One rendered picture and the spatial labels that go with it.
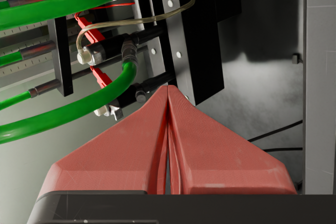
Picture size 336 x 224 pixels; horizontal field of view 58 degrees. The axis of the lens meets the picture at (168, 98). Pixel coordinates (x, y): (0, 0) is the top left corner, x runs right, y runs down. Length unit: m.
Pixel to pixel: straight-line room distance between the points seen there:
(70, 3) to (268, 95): 0.44
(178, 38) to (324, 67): 0.21
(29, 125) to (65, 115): 0.03
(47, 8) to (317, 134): 0.35
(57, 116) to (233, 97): 0.47
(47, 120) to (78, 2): 0.09
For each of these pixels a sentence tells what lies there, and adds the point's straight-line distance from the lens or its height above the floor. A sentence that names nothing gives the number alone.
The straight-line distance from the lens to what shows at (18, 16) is 0.24.
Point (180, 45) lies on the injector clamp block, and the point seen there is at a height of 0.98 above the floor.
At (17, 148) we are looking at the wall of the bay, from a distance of 0.73.
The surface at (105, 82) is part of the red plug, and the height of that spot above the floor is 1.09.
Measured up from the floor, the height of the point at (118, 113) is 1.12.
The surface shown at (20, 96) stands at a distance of 0.61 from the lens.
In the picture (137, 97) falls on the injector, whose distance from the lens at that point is 0.45.
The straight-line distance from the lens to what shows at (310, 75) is 0.41.
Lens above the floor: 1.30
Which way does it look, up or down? 34 degrees down
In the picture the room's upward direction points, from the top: 119 degrees counter-clockwise
